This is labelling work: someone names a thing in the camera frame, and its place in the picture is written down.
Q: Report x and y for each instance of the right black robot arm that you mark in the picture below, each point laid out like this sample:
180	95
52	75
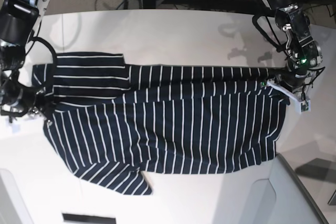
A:
19	21

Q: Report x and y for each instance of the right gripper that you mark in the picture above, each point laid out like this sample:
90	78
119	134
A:
18	100

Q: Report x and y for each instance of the navy white striped t-shirt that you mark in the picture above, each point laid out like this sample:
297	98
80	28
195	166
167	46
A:
112	121

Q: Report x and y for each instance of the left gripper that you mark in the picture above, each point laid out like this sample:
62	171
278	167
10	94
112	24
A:
291	84

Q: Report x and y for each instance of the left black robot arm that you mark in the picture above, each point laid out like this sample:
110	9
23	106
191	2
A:
303	54

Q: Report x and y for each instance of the grey robot base cover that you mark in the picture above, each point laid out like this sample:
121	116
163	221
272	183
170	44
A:
13	208
282	198

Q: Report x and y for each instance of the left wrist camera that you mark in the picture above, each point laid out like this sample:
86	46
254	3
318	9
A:
305	106

